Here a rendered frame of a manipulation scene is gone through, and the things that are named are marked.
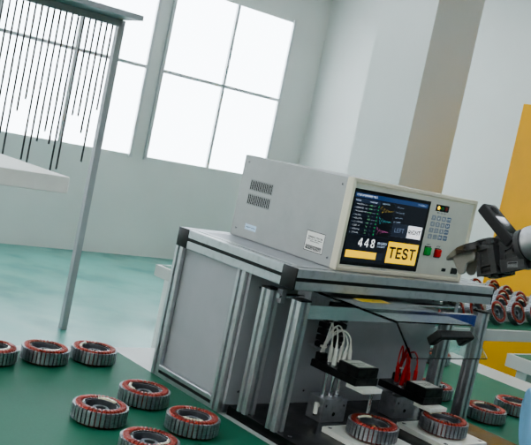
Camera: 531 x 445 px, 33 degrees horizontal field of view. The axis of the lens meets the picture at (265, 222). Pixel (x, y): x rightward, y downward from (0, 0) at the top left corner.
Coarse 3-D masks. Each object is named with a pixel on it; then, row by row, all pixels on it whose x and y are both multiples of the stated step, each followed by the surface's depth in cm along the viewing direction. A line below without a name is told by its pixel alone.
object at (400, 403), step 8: (384, 392) 219; (384, 400) 219; (392, 400) 217; (400, 400) 217; (408, 400) 219; (384, 408) 218; (392, 408) 217; (400, 408) 218; (408, 408) 219; (392, 416) 216; (400, 416) 218; (408, 416) 220
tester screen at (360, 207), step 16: (368, 208) 198; (384, 208) 202; (400, 208) 205; (416, 208) 208; (352, 224) 196; (368, 224) 199; (384, 224) 203; (416, 224) 209; (352, 240) 197; (384, 240) 204; (400, 240) 207; (416, 240) 210; (384, 256) 205; (416, 256) 212
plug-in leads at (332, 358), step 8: (328, 336) 204; (344, 336) 205; (336, 344) 200; (344, 344) 205; (320, 352) 204; (336, 352) 200; (344, 352) 202; (320, 360) 204; (328, 360) 203; (336, 360) 200
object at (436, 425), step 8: (424, 416) 207; (432, 416) 208; (440, 416) 212; (448, 416) 212; (456, 416) 212; (424, 424) 207; (432, 424) 205; (440, 424) 204; (448, 424) 204; (456, 424) 205; (464, 424) 206; (432, 432) 205; (440, 432) 204; (448, 432) 204; (456, 432) 204; (464, 432) 206
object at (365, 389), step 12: (312, 360) 205; (348, 360) 200; (324, 372) 202; (336, 372) 199; (348, 372) 196; (360, 372) 195; (372, 372) 197; (324, 384) 202; (336, 384) 206; (348, 384) 196; (360, 384) 195; (372, 384) 198
